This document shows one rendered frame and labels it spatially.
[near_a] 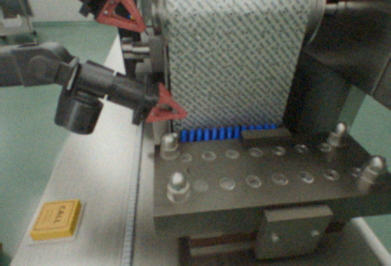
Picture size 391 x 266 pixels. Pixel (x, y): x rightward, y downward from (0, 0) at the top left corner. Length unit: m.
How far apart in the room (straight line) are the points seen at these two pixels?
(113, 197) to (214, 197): 0.26
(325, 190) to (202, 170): 0.20
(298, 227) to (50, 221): 0.44
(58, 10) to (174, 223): 6.20
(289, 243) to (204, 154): 0.20
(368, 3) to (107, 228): 0.60
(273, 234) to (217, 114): 0.24
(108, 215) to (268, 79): 0.42
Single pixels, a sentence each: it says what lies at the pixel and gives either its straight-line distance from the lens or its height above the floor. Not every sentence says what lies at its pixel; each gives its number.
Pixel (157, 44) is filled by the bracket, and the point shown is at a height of 1.19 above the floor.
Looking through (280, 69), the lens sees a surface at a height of 1.16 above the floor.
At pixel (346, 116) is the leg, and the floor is 0.94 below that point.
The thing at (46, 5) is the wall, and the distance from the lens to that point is 6.50.
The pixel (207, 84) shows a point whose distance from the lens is 0.47.
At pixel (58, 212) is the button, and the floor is 0.92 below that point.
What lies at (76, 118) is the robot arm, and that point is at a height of 1.10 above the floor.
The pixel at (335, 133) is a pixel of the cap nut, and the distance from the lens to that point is 0.55.
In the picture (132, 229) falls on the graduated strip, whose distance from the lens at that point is 0.53.
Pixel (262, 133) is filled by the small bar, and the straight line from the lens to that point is 0.50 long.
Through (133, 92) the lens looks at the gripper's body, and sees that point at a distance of 0.45.
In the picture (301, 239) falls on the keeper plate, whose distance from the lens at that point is 0.47.
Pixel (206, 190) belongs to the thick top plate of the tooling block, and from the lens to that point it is 0.41.
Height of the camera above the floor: 1.34
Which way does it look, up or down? 35 degrees down
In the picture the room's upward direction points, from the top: straight up
